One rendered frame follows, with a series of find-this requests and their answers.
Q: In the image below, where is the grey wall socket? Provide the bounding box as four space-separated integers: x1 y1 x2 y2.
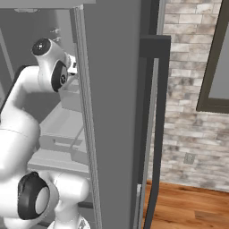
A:
183 152 196 165

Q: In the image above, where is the dark framed window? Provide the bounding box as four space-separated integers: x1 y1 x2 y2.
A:
195 0 229 115

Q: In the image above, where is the grey fridge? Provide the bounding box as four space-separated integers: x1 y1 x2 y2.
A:
0 0 97 229

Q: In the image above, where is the grey fridge door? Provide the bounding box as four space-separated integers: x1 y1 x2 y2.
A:
69 0 143 229

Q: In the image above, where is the dark grey fridge door handle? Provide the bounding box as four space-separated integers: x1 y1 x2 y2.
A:
137 34 172 229

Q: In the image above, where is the grey fridge shelf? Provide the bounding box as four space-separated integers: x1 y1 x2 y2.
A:
27 104 90 174

